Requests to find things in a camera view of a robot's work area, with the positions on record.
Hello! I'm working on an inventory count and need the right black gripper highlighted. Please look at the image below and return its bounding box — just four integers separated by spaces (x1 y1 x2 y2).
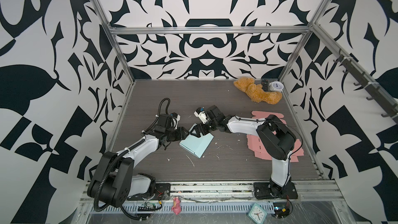
189 119 219 138

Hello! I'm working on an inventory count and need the light blue paper box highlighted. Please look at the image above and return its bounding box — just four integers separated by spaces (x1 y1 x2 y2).
179 133 214 158

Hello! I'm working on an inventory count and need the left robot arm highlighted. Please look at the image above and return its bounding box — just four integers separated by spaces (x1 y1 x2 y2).
87 113 189 212

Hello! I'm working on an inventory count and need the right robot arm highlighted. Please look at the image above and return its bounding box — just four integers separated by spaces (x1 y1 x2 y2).
190 105 296 191

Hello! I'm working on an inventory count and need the pink paper box blank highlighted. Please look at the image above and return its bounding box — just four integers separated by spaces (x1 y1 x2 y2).
247 111 304 162

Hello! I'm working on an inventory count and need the brown teddy bear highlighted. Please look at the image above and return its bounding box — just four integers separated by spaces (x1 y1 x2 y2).
233 77 283 105

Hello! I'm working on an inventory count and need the pink small toy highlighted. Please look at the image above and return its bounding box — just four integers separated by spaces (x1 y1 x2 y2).
172 197 181 215

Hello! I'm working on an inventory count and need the black remote control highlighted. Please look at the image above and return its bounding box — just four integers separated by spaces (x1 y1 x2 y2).
261 78 269 92

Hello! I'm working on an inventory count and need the green circuit board left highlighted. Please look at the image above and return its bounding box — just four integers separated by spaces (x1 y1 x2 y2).
137 202 162 212

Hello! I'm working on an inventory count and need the white round alarm clock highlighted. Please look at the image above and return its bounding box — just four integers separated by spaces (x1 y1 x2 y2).
268 81 284 92

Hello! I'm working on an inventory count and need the teal square clock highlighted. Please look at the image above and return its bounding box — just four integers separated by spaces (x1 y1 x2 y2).
247 203 267 224

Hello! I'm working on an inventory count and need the circuit board right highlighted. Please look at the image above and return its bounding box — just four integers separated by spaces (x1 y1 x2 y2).
272 201 293 219

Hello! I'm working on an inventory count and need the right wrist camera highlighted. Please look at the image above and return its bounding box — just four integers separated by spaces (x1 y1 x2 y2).
194 107 209 124

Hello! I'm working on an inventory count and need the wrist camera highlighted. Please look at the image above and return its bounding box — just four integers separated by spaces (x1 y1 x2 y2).
194 107 209 124
171 113 180 129

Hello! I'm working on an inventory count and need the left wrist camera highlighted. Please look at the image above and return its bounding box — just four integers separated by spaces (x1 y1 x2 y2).
171 113 180 129

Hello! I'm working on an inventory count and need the black corrugated cable left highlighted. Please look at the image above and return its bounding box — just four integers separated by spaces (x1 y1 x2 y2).
92 97 172 222

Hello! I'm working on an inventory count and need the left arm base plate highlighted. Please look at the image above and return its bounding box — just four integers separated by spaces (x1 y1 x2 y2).
127 183 171 201

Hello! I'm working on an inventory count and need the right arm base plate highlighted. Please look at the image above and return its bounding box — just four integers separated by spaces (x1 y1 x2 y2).
253 181 299 200

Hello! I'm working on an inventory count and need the black coat hook rail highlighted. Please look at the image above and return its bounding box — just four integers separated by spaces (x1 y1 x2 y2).
334 49 398 124

